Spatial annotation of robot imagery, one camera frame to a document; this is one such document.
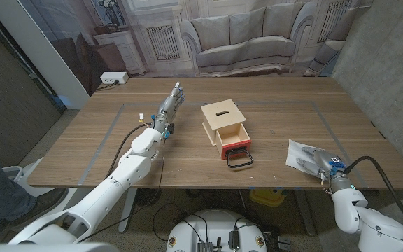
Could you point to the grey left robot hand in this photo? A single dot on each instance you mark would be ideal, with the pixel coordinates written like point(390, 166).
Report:
point(168, 106)

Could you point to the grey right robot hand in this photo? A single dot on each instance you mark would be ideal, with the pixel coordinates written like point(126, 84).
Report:
point(324, 161)

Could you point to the white paper towel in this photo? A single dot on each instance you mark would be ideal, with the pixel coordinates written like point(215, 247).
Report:
point(294, 150)

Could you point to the wooden box with slot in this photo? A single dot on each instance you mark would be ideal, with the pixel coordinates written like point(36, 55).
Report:
point(222, 113)

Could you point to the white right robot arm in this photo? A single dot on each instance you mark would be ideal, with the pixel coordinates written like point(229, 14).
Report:
point(373, 224)

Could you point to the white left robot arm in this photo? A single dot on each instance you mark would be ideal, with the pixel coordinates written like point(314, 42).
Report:
point(114, 189)

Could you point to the grey tape outline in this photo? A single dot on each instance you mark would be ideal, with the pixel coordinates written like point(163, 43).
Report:
point(119, 112)

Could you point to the white table leg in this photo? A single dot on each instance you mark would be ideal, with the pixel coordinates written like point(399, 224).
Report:
point(127, 210)
point(304, 213)

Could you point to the white power strip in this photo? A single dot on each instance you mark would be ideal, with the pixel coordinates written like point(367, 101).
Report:
point(113, 77)

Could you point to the yellow object under table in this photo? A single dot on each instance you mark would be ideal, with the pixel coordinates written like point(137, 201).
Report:
point(268, 196)

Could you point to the black round fan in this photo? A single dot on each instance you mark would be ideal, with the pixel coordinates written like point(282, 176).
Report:
point(148, 196)

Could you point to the printed living room backdrop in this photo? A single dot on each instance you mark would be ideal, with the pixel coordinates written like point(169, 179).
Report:
point(243, 38)

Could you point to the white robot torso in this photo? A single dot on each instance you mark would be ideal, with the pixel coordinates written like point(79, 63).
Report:
point(217, 227)

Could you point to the white pillar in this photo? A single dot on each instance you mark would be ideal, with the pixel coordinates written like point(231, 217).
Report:
point(37, 49)

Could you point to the dark shoe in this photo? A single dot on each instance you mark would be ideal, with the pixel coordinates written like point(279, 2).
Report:
point(44, 203)

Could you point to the white plastic base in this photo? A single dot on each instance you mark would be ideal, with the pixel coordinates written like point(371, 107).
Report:
point(16, 175)

